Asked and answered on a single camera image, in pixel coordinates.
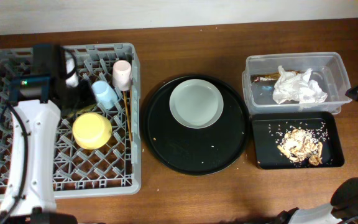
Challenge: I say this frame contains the grey round plate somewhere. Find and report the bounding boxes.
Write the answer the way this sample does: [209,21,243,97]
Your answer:
[169,79,224,129]

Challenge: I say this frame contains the blue plastic cup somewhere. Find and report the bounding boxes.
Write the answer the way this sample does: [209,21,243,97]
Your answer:
[91,80,118,110]

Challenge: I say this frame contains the round black tray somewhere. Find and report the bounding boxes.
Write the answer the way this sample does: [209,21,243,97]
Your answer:
[141,75,251,175]

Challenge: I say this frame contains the white napkin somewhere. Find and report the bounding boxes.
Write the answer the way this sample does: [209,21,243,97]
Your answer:
[272,65,328,105]

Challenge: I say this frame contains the clear plastic storage box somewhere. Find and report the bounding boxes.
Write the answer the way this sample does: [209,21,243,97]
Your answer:
[242,52,351,114]

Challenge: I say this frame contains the pink plastic cup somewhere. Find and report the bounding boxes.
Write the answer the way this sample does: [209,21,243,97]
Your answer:
[112,60,132,91]

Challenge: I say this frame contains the rice and peanut shell scraps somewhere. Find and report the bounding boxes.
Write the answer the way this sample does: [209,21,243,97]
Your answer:
[267,121,329,166]

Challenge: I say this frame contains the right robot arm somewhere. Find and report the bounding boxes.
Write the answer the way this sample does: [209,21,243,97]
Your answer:
[272,177,358,223]

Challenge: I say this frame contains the black rectangular tray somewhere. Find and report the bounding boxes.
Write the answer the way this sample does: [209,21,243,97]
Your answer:
[252,112,345,169]

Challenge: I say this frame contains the yellow plastic bowl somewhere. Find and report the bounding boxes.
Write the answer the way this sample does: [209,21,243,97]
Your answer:
[72,113,112,150]

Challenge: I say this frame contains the grey dishwasher rack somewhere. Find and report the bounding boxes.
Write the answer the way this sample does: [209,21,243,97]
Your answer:
[0,43,141,202]

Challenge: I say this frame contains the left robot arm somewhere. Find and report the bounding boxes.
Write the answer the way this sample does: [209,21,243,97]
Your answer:
[0,44,96,223]

